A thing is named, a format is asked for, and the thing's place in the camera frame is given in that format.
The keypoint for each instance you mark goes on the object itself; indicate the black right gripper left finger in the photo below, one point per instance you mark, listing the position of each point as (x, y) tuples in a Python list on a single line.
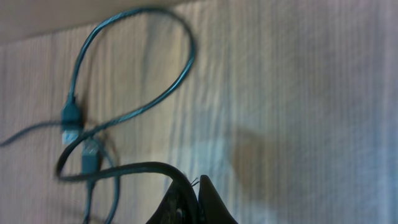
[(171, 209)]

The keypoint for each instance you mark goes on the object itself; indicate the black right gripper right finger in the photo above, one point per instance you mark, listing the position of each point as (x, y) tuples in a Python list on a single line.
[(212, 210)]

